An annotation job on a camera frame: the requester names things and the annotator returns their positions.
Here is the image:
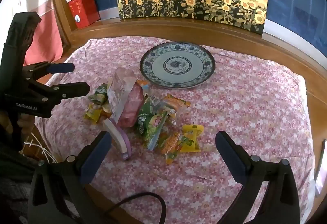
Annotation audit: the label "dark green snack packet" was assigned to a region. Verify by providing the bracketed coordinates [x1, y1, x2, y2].
[138, 96, 164, 122]

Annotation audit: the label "pink floral cloth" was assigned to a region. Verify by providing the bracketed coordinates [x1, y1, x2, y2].
[34, 36, 316, 224]

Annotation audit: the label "coral pink cloth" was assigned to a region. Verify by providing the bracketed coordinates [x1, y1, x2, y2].
[24, 9, 63, 66]

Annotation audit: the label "black cable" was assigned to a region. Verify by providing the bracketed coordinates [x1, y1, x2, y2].
[105, 192, 168, 224]

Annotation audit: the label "red box with white lid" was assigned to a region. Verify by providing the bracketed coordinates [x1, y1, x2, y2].
[66, 0, 101, 29]

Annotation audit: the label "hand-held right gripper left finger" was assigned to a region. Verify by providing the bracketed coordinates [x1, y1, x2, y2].
[27, 131, 113, 224]

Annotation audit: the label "small green yellow snack packet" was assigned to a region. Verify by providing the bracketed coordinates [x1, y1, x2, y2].
[87, 83, 109, 105]

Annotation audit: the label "pink drink pouch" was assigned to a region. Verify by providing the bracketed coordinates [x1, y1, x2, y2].
[116, 83, 146, 128]

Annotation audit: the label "orange and green snack packet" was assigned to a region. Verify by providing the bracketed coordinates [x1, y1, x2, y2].
[158, 132, 183, 165]

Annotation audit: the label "purple and white snack packet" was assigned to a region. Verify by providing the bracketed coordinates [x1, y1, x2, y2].
[102, 118, 133, 160]

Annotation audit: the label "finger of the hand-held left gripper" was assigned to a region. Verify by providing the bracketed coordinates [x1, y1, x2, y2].
[34, 81, 91, 101]
[22, 61, 75, 81]

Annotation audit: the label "person's left hand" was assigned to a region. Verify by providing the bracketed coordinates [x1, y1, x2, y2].
[19, 113, 35, 138]

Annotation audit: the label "blue and white patterned plate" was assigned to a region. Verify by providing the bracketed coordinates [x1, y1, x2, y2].
[139, 41, 216, 89]

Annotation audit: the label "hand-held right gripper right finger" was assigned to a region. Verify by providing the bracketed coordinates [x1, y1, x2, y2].
[215, 131, 300, 224]

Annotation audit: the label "white cables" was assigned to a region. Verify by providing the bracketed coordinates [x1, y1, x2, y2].
[24, 132, 58, 163]

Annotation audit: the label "green pea snack packet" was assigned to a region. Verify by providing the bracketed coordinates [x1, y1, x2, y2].
[135, 110, 169, 151]

